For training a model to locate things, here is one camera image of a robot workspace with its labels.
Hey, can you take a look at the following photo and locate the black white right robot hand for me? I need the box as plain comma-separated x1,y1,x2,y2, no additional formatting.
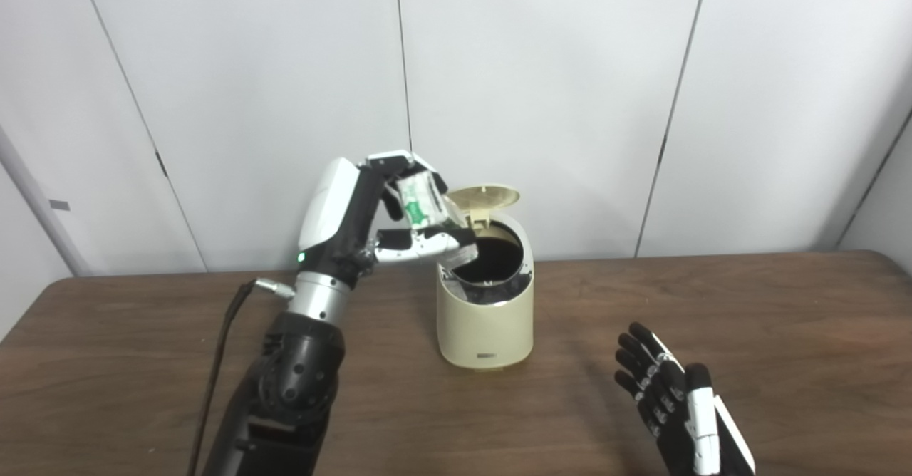
614,321,756,476

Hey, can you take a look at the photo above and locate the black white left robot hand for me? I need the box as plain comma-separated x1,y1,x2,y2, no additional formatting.
297,150,477,284

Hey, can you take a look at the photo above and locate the white green milk carton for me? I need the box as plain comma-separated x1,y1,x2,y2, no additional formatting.
395,170,480,263

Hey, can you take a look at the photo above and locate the cream round bin lid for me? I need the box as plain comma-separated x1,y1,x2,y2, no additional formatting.
447,185,521,231

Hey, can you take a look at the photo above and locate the cream-colored round bin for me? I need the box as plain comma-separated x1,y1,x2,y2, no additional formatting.
436,211,534,371

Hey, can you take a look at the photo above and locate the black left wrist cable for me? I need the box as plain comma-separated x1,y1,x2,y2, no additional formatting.
187,278,296,476

